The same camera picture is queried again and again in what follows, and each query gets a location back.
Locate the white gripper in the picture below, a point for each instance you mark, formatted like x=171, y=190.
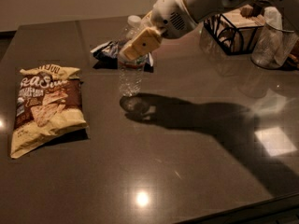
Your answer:
x=168, y=13

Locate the clear plastic water bottle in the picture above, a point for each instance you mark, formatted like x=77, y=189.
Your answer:
x=130, y=71

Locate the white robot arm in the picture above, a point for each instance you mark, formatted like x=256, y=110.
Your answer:
x=203, y=9

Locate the blue chip bag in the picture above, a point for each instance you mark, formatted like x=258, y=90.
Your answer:
x=106, y=55

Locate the brown chip bag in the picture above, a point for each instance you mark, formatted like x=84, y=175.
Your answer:
x=49, y=105

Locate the clear plastic cup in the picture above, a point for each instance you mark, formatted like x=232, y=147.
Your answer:
x=275, y=42

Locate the black wire napkin holder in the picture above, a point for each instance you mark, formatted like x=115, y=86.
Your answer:
x=237, y=31

